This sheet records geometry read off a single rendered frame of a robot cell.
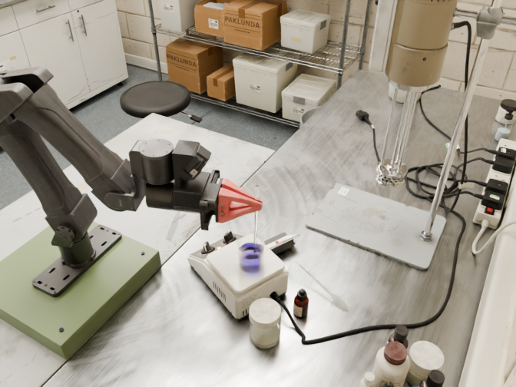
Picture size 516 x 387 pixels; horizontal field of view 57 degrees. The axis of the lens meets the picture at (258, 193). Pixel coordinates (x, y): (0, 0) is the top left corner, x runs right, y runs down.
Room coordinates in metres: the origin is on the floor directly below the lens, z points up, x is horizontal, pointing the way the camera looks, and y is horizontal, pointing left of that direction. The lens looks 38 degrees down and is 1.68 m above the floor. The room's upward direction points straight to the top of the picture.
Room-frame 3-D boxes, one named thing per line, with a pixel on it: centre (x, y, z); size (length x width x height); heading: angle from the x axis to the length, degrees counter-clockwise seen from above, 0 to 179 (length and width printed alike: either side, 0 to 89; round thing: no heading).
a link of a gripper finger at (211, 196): (0.64, 0.04, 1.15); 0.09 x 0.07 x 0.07; 82
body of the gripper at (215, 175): (0.66, 0.11, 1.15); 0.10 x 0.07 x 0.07; 172
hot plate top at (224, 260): (0.66, 0.03, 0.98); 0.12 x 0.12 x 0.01; 36
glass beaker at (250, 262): (0.64, 0.02, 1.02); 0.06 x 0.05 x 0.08; 147
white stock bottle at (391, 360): (0.45, -0.23, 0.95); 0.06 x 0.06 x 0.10
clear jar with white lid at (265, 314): (0.55, -0.01, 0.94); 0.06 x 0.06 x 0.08
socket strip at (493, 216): (1.03, -0.65, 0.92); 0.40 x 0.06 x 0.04; 150
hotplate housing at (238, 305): (0.68, 0.04, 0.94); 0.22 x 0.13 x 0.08; 36
